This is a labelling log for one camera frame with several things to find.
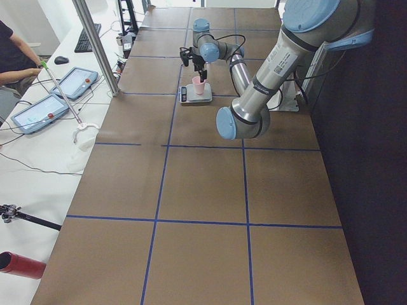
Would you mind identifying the black camera cable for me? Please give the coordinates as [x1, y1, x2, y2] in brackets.
[184, 34, 247, 64]

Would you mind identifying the brown paper table cover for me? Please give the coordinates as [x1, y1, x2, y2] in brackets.
[32, 8, 363, 304]

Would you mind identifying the blue teach pendant near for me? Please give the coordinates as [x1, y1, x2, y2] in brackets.
[11, 94, 69, 135]

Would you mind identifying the silver digital kitchen scale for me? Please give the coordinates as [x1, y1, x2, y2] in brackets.
[178, 83, 212, 104]

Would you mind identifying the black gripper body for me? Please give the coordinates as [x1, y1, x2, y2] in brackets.
[192, 53, 206, 72]

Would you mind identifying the black tripod leg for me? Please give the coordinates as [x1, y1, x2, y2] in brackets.
[1, 205, 62, 231]

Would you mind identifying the metal cup on desk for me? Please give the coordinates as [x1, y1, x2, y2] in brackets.
[116, 36, 123, 46]

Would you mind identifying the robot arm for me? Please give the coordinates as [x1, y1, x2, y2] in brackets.
[182, 0, 376, 140]

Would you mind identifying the person in black shirt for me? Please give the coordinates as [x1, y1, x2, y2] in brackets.
[1, 22, 42, 95]

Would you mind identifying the blue teach pendant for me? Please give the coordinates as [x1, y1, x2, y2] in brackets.
[57, 67, 99, 100]
[11, 94, 69, 135]

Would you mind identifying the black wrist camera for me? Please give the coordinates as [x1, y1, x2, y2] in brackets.
[179, 47, 193, 67]

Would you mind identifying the aluminium frame post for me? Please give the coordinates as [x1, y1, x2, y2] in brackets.
[72, 0, 120, 97]

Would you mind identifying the blue teach pendant far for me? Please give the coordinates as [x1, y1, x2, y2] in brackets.
[57, 67, 99, 100]

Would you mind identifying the white cloth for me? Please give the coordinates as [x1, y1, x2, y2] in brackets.
[67, 128, 98, 173]

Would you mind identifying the red cylinder bottle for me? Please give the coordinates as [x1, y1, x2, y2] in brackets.
[1, 252, 46, 280]

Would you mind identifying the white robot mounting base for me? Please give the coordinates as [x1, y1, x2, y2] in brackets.
[268, 44, 328, 112]

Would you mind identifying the pink plastic cup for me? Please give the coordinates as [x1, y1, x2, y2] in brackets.
[192, 76, 206, 95]

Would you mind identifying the black keyboard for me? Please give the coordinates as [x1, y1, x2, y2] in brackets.
[74, 29, 93, 53]

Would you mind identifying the green handled reacher grabber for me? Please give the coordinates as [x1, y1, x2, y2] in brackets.
[41, 60, 100, 144]

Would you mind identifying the black computer mouse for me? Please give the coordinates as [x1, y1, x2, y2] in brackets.
[54, 56, 69, 65]

